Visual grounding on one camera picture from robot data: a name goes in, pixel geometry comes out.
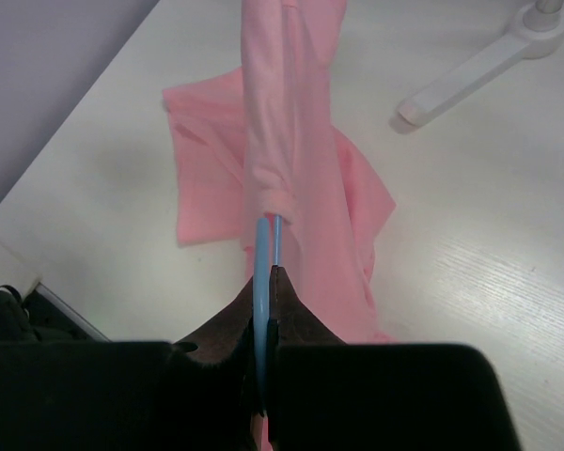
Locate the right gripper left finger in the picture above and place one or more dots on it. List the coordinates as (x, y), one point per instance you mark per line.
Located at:
(221, 387)

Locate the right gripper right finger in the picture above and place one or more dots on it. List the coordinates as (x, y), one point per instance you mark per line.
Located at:
(297, 355)

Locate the blue wire hanger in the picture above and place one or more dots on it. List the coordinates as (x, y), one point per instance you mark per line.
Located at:
(267, 253)

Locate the pink t shirt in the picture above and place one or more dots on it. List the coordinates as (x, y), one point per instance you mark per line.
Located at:
(259, 141)

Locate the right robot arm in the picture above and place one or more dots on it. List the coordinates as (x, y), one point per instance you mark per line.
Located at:
(64, 394)

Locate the white clothes rack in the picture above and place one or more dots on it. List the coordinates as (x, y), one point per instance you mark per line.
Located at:
(535, 31)

